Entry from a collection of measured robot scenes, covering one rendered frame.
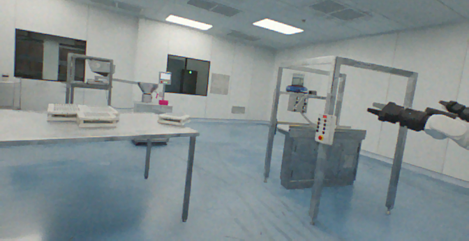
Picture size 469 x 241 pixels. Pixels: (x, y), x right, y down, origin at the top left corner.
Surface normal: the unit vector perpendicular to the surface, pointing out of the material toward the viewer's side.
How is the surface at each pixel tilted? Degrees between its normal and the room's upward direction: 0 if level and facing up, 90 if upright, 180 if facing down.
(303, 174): 87
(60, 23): 90
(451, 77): 90
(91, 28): 90
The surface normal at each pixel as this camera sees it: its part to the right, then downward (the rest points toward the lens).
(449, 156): -0.87, -0.06
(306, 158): 0.37, 0.12
